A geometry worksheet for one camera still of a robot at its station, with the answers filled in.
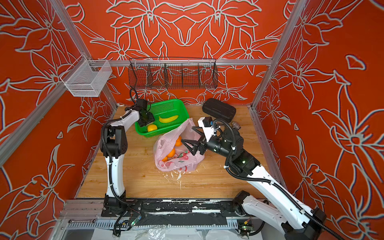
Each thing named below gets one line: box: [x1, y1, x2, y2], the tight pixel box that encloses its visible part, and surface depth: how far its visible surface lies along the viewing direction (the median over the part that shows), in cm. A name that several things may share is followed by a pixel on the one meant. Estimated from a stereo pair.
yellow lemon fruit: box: [147, 124, 158, 132], surface depth 100 cm
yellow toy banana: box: [158, 115, 179, 123], surface depth 109 cm
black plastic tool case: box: [202, 98, 237, 122], surface depth 112 cm
